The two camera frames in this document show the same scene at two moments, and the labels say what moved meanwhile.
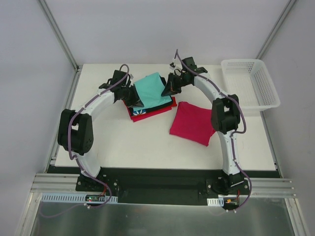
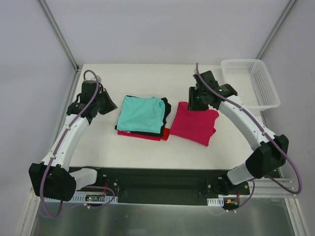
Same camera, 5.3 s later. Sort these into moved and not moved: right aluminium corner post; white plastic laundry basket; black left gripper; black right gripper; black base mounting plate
Moved: black right gripper; black left gripper
Not moved: right aluminium corner post; white plastic laundry basket; black base mounting plate
